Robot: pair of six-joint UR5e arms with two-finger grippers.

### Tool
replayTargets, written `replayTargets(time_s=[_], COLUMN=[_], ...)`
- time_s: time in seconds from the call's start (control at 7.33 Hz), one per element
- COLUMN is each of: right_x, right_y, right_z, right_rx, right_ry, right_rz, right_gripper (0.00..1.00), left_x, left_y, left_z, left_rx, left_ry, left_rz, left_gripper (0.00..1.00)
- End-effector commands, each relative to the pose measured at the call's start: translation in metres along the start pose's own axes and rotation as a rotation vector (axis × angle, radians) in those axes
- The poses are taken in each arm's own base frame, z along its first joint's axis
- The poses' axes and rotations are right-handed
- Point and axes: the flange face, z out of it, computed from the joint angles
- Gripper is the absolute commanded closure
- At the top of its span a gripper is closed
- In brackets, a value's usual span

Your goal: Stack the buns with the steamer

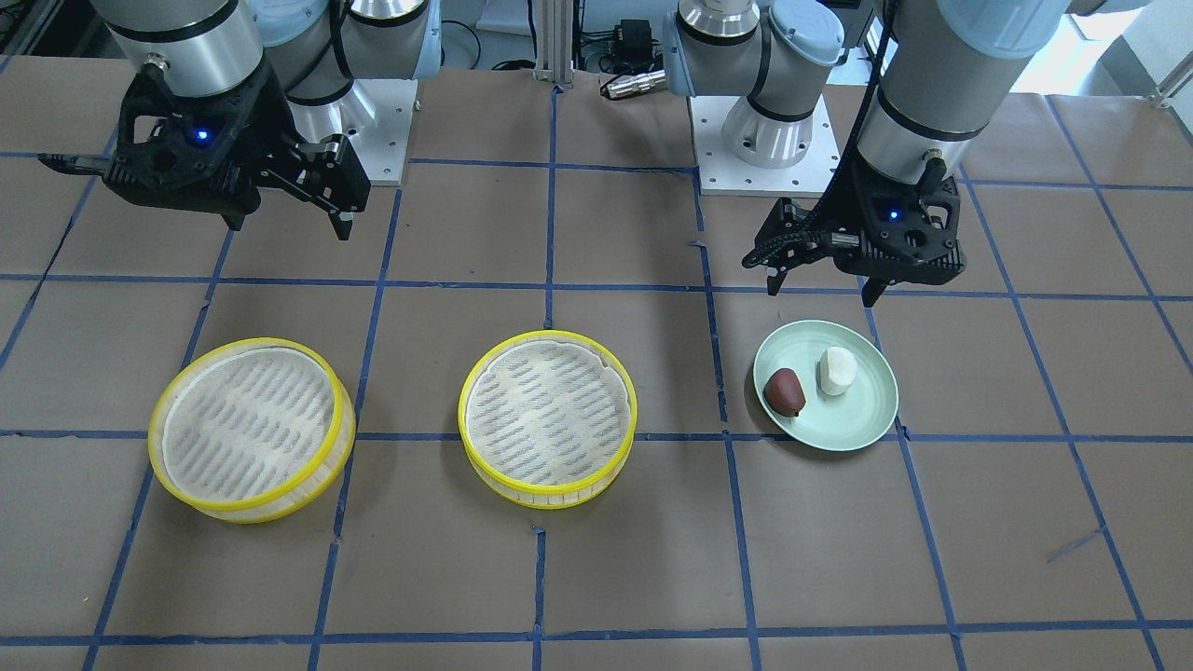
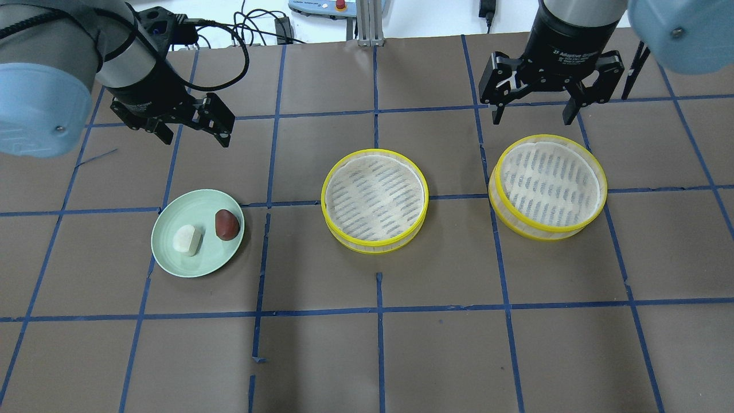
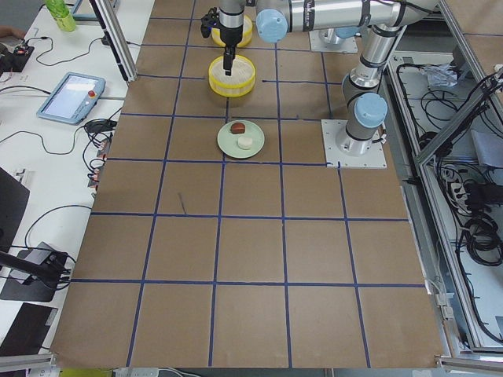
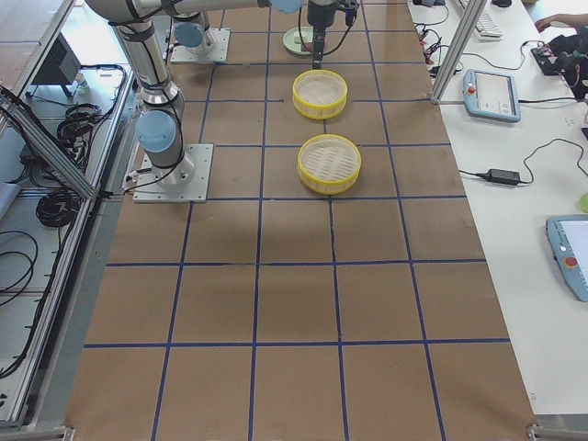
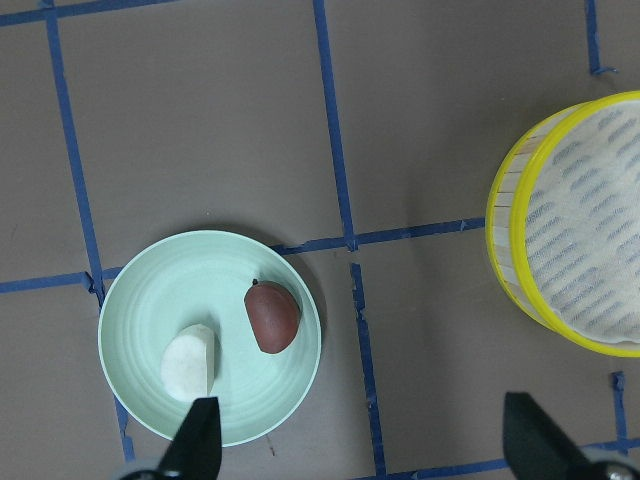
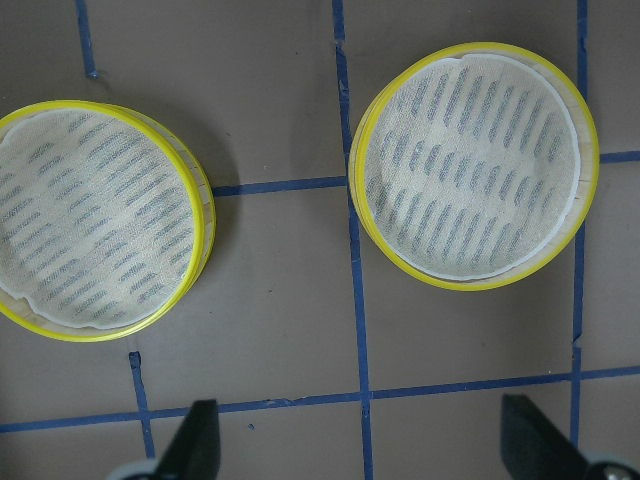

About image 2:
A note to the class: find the black power adapter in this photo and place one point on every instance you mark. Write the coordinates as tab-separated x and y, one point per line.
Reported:
487	11

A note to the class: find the reddish brown bun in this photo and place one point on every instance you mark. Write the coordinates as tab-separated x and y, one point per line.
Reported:
227	226

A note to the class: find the aluminium frame post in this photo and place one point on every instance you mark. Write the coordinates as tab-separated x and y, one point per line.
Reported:
369	21

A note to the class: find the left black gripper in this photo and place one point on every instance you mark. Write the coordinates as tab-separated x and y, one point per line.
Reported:
144	96

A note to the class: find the emergency stop pendant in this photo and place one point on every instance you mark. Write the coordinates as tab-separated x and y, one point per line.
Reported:
334	10

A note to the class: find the light green plate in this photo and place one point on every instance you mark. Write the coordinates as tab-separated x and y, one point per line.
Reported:
198	208

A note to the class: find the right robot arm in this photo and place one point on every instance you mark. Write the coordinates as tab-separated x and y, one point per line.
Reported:
687	37

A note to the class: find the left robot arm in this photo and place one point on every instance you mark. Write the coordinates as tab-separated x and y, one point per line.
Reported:
54	51

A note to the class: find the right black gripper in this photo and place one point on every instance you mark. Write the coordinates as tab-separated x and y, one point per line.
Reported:
565	41

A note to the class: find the white steamed bun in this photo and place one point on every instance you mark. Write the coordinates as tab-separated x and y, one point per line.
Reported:
187	240

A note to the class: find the yellow steamer basket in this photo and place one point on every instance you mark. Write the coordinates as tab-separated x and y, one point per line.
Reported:
547	188
374	201

